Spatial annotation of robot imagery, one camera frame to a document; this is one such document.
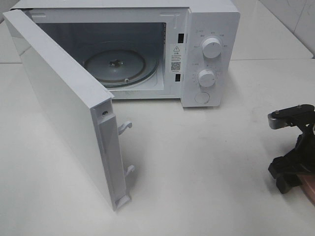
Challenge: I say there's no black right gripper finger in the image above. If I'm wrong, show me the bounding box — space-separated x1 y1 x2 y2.
275 172 303 194
268 156 304 176

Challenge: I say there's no white microwave door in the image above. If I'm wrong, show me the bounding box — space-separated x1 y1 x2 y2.
4 10 134 210

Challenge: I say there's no white microwave oven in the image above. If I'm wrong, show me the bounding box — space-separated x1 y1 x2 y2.
9 0 240 107

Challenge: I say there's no lower white dial knob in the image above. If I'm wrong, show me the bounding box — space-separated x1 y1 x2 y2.
197 69 216 88

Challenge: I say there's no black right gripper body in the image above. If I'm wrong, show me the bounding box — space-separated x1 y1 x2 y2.
295 124 315 172

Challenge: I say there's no pink round plate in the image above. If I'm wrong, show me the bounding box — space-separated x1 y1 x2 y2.
298 175 315 205

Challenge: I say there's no upper white dial knob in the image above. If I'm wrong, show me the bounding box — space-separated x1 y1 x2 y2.
202 36 222 59

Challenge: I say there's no white dial knob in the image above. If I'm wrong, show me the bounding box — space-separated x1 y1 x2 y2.
202 36 222 59
197 69 216 88

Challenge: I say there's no round white door button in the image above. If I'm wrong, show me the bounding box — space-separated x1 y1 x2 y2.
194 92 210 104

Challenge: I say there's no glass microwave turntable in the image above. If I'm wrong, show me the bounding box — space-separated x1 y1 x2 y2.
84 49 158 88

